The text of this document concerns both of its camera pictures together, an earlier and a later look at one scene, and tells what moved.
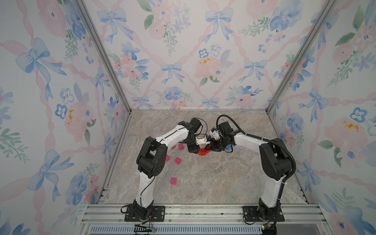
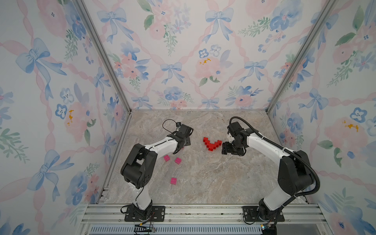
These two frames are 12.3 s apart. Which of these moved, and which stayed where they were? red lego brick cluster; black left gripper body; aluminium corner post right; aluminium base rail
Moved: black left gripper body; red lego brick cluster
Stayed: aluminium base rail; aluminium corner post right
